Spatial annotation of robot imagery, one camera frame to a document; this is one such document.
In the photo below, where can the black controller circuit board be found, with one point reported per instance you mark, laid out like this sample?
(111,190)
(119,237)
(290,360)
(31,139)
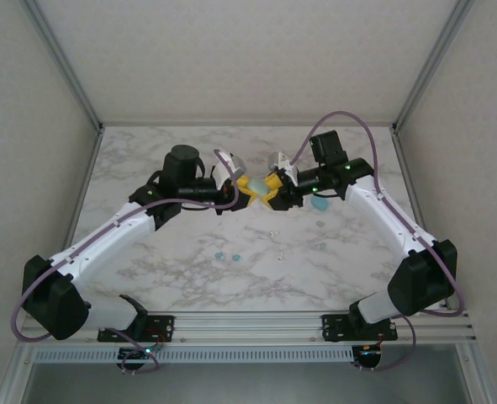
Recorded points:
(368,357)
(136,355)

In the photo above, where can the blue earbud case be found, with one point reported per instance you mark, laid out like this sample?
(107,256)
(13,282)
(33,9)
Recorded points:
(318,204)

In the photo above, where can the aluminium frame post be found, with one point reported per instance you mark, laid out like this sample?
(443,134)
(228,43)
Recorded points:
(64,63)
(432,63)

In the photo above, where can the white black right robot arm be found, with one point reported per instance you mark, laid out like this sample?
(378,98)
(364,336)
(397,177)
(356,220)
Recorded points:
(382,214)

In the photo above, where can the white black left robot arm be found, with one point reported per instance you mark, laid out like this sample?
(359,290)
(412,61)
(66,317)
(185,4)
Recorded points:
(105,235)

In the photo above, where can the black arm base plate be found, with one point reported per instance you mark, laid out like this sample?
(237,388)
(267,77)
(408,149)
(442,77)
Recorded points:
(164,324)
(336,326)

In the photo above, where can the aluminium lower frame leg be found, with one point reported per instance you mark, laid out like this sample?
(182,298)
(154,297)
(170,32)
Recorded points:
(475,379)
(14,379)

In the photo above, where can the aluminium table end rail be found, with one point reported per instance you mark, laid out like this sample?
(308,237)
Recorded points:
(248,124)

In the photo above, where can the aluminium table side rail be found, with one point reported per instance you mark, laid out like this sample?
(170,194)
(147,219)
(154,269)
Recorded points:
(86,177)
(410,177)

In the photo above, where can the mint green earbud case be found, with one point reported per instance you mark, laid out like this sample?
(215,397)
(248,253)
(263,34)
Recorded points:
(258,186)

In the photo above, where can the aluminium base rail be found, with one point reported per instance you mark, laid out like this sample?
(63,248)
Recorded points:
(248,326)

